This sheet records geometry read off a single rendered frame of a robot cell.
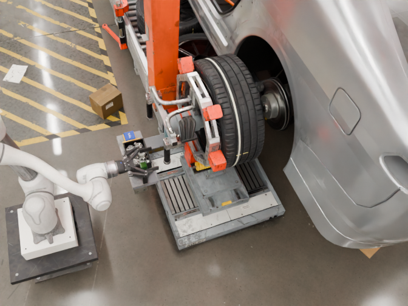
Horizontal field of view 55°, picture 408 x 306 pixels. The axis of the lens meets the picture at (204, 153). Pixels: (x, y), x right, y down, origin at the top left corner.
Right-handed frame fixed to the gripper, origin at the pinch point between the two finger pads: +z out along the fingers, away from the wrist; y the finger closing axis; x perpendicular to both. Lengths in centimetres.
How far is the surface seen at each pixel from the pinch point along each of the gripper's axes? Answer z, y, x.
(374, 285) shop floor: 128, 95, -80
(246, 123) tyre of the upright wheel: 49, 9, 24
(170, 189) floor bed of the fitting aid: 18, -18, -76
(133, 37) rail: 28, -152, -43
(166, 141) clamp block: 7.8, -0.1, 13.0
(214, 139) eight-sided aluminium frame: 31.7, 8.4, 15.9
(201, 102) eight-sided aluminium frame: 28.8, -6.5, 30.2
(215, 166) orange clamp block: 29.1, 18.9, 5.8
